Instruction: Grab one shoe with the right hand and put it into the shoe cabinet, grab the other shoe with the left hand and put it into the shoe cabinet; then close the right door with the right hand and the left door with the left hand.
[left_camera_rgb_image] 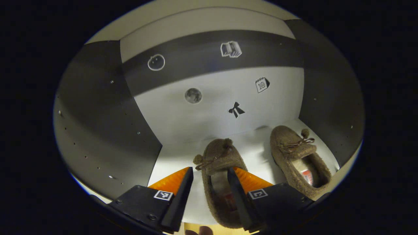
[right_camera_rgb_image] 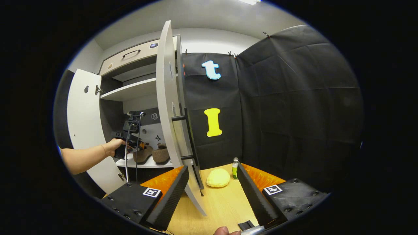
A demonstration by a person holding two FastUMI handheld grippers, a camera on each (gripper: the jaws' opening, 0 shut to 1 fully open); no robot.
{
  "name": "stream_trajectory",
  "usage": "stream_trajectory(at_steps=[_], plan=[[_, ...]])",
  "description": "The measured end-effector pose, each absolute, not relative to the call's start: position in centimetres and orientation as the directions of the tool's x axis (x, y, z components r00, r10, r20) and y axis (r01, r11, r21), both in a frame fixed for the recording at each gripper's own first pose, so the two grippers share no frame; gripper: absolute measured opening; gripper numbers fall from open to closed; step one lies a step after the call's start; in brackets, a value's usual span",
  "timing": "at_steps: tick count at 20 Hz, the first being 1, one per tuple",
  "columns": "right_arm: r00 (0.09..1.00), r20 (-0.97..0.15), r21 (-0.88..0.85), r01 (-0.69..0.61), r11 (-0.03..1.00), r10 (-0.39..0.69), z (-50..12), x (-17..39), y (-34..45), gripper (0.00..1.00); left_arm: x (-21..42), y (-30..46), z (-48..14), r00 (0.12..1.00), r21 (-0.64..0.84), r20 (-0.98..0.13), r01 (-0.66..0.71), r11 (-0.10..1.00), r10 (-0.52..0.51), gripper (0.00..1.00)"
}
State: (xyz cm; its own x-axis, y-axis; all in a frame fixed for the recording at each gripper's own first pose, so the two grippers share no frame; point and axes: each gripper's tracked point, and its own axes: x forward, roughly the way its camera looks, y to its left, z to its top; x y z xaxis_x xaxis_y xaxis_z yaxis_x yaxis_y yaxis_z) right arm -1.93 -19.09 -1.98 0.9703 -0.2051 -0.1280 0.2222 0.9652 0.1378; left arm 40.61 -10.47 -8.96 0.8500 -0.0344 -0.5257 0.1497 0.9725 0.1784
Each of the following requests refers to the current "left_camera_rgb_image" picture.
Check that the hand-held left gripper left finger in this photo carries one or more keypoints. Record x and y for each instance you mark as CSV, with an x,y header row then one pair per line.
x,y
179,205

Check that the white shoe cabinet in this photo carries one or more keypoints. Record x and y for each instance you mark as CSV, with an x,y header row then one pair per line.
x,y
212,124

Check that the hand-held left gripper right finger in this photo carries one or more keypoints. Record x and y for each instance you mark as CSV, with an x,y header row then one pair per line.
x,y
240,202

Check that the brown fuzzy shoe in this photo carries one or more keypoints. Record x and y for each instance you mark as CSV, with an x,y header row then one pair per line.
x,y
222,156
287,153

